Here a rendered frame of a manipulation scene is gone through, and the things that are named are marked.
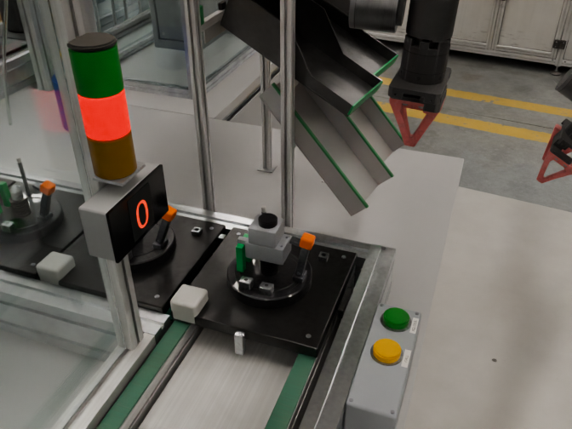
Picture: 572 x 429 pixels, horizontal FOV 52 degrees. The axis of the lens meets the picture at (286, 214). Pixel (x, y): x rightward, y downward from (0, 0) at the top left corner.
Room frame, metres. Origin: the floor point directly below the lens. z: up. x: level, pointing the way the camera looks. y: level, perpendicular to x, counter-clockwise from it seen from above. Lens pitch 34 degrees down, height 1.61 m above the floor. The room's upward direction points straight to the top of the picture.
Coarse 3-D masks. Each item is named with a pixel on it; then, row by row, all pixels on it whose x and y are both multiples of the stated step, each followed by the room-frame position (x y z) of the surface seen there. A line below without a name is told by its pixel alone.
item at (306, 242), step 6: (306, 234) 0.73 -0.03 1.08; (294, 240) 0.73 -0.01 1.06; (300, 240) 0.72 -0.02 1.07; (306, 240) 0.71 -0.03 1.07; (312, 240) 0.72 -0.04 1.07; (300, 246) 0.72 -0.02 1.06; (306, 246) 0.71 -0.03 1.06; (300, 252) 0.72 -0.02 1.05; (306, 252) 0.72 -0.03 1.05; (300, 258) 0.72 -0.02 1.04; (306, 258) 0.72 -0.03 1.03; (300, 264) 0.72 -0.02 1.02; (300, 270) 0.72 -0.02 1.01
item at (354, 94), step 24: (240, 0) 1.02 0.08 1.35; (264, 0) 1.14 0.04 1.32; (312, 0) 1.09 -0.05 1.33; (240, 24) 1.02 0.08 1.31; (264, 24) 0.99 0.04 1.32; (312, 24) 1.09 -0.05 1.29; (264, 48) 0.99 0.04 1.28; (312, 48) 1.08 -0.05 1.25; (336, 48) 1.06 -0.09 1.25; (312, 72) 1.00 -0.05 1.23; (336, 72) 1.03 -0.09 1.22; (360, 72) 1.04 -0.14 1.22; (336, 96) 0.92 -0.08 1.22; (360, 96) 0.98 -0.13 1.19
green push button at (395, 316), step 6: (384, 312) 0.67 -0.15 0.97; (390, 312) 0.66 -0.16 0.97; (396, 312) 0.66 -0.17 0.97; (402, 312) 0.66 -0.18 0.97; (384, 318) 0.65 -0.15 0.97; (390, 318) 0.65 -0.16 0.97; (396, 318) 0.65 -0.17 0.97; (402, 318) 0.65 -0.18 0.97; (408, 318) 0.65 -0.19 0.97; (390, 324) 0.64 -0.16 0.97; (396, 324) 0.64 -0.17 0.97; (402, 324) 0.64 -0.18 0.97; (408, 324) 0.65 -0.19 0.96
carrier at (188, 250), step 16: (160, 224) 0.88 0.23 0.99; (176, 224) 0.91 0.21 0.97; (192, 224) 0.91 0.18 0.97; (208, 224) 0.91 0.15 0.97; (144, 240) 0.83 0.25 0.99; (176, 240) 0.85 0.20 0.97; (192, 240) 0.85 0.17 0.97; (208, 240) 0.85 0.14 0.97; (144, 256) 0.78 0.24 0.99; (160, 256) 0.79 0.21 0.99; (176, 256) 0.81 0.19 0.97; (192, 256) 0.81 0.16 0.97; (208, 256) 0.83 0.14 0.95; (144, 272) 0.76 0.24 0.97; (160, 272) 0.76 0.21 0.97; (176, 272) 0.76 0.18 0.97; (192, 272) 0.77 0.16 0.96; (144, 288) 0.72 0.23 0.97; (160, 288) 0.72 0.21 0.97; (176, 288) 0.72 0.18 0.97; (144, 304) 0.69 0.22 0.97; (160, 304) 0.69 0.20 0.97
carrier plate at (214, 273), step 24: (216, 264) 0.79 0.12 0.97; (312, 264) 0.79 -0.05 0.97; (336, 264) 0.79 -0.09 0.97; (216, 288) 0.72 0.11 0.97; (312, 288) 0.72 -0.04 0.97; (336, 288) 0.72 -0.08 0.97; (216, 312) 0.67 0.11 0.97; (240, 312) 0.67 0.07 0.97; (264, 312) 0.67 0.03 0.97; (288, 312) 0.67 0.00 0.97; (312, 312) 0.67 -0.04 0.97; (264, 336) 0.62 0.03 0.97; (288, 336) 0.62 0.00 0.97; (312, 336) 0.62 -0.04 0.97
